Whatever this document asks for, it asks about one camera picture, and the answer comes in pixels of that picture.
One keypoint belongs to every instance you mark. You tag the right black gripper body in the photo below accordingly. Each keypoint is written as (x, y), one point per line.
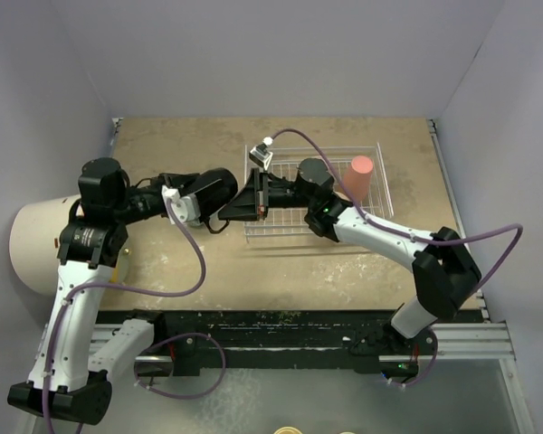
(284, 195)

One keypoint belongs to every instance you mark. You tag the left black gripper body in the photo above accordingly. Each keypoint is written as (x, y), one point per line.
(142, 203)

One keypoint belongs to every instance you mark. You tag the black hexagonal ceramic mug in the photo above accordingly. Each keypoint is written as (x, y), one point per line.
(209, 192)

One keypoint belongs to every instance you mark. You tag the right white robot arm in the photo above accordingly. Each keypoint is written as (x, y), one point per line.
(445, 274)

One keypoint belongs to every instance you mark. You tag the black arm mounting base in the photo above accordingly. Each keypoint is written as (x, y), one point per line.
(175, 323)

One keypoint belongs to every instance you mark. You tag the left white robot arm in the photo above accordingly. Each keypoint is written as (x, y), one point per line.
(67, 382)

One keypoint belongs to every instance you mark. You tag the salmon tall tumbler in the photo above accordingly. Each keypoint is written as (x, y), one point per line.
(357, 177)

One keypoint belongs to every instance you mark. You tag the large cream cylindrical bucket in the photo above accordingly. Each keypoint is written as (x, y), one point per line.
(34, 242)

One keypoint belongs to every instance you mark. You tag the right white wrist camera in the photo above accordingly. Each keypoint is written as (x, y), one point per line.
(261, 154)

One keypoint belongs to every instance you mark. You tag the aluminium front frame rail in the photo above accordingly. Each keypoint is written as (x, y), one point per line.
(458, 342)

